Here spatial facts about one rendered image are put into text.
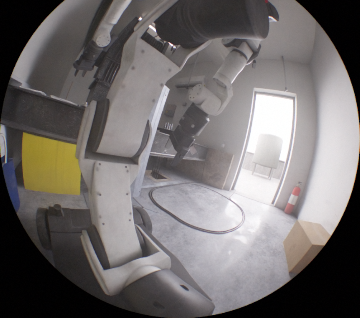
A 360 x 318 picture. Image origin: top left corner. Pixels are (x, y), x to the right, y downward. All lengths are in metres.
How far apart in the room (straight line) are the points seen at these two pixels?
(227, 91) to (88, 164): 0.46
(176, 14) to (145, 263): 0.54
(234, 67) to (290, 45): 2.53
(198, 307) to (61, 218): 0.52
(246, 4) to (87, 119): 0.35
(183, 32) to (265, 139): 6.38
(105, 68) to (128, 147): 0.81
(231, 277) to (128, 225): 0.66
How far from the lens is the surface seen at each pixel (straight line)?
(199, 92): 0.38
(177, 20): 0.30
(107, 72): 1.03
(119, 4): 0.60
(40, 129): 1.04
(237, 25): 0.23
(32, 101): 1.06
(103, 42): 0.62
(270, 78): 2.81
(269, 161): 6.41
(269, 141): 6.47
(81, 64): 0.71
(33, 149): 1.00
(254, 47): 0.53
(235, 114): 2.49
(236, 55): 0.45
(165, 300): 0.30
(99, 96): 1.00
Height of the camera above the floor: 0.63
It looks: 1 degrees up
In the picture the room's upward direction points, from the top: 16 degrees clockwise
